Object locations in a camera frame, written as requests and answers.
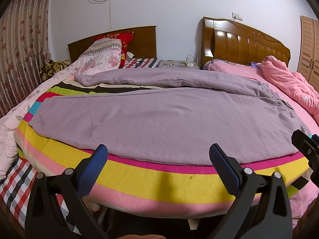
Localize purple knit pants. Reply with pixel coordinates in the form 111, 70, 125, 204
29, 68, 300, 165

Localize pink bed sheet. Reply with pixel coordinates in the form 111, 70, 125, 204
204, 59, 318, 226

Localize red checkered bed sheet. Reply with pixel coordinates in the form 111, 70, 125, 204
0, 154, 83, 237

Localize pink crumpled comforter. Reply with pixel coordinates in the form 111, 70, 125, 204
256, 56, 319, 122

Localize rainbow striped blanket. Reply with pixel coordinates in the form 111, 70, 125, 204
14, 79, 307, 217

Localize wooden louvered wardrobe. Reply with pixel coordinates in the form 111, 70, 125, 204
297, 16, 319, 92

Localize glossy brown wooden headboard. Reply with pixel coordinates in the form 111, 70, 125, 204
201, 17, 291, 66

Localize leopard print blanket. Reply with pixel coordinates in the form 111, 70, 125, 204
39, 60, 71, 82

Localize white power strip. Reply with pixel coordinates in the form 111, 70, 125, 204
185, 57, 194, 68

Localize bedside table with floral cover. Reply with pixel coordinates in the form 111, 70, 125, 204
157, 60, 200, 70

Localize pink floral quilt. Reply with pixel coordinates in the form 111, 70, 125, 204
0, 38, 122, 180

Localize red embroidered pillow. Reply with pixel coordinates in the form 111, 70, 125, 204
93, 31, 135, 69

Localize dark wooden headboard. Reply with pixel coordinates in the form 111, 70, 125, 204
68, 26, 157, 63

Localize floral curtain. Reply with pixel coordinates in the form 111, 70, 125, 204
1, 0, 50, 116

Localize white wall socket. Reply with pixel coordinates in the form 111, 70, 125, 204
232, 12, 243, 21

